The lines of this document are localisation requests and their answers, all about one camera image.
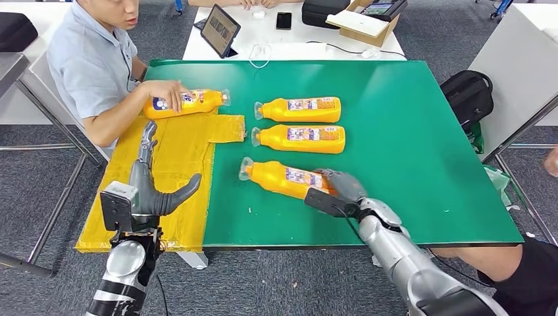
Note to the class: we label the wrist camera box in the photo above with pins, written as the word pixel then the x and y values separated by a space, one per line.
pixel 115 211
pixel 324 201

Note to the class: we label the black smartphone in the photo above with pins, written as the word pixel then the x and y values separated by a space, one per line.
pixel 284 20

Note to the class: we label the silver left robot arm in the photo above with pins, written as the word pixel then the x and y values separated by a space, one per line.
pixel 124 261

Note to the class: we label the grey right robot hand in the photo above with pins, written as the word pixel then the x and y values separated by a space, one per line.
pixel 348 187

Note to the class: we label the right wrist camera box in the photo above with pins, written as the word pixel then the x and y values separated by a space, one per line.
pixel 324 201

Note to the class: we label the person's right hand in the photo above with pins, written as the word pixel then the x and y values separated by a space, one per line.
pixel 172 91

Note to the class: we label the white sheet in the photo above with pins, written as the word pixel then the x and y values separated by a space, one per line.
pixel 357 22

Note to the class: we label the clear plastic bag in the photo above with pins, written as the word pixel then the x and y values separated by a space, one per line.
pixel 499 185

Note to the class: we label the white table with metal frame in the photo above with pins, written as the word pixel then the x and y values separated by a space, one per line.
pixel 43 6

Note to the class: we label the person's right forearm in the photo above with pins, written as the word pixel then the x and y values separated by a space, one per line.
pixel 117 117

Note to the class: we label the green table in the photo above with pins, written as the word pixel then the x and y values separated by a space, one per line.
pixel 414 152

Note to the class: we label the black zip case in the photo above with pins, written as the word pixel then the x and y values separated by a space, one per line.
pixel 322 13

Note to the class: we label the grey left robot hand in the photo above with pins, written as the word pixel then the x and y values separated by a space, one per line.
pixel 150 196

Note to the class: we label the white table with metal legs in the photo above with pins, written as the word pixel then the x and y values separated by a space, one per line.
pixel 516 65

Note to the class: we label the black tablet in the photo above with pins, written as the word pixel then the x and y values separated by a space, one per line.
pixel 220 29

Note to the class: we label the white power adapter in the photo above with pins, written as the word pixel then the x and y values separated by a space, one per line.
pixel 369 53

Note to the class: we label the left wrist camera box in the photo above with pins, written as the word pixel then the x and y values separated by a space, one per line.
pixel 115 211

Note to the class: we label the person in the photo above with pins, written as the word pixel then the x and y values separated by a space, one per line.
pixel 492 261
pixel 259 2
pixel 87 65

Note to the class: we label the black terminal with screen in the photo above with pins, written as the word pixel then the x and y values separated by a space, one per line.
pixel 383 8

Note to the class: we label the cardboard box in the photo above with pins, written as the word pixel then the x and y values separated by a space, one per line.
pixel 368 39

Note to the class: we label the green bag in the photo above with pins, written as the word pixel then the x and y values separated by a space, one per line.
pixel 477 139

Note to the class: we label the yellow taped mat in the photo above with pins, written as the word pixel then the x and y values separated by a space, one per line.
pixel 187 152

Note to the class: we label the orange detergent bottle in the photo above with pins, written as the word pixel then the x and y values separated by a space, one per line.
pixel 298 115
pixel 270 176
pixel 205 102
pixel 298 145

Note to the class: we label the white earbud case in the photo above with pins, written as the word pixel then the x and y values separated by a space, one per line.
pixel 259 14

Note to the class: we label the black backpack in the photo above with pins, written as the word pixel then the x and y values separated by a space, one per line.
pixel 466 98

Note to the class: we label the black bag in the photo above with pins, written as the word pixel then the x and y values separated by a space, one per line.
pixel 16 31

